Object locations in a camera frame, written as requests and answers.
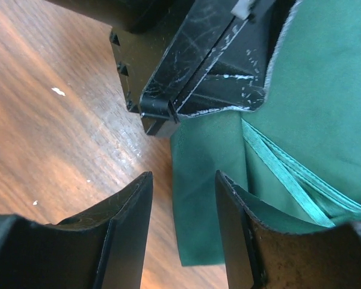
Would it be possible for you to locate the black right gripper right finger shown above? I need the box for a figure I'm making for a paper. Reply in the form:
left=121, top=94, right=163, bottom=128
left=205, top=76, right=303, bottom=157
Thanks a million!
left=215, top=172, right=361, bottom=288

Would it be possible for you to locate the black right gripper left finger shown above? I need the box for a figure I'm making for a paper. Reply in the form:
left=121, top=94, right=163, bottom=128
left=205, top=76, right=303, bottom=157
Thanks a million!
left=0, top=172, right=153, bottom=288

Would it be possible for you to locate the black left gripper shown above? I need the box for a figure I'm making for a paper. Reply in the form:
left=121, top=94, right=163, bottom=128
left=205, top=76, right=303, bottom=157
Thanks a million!
left=53, top=1, right=297, bottom=137

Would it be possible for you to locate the green cloth napkin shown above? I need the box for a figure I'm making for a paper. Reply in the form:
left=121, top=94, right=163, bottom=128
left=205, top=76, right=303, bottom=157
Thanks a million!
left=170, top=1, right=361, bottom=266

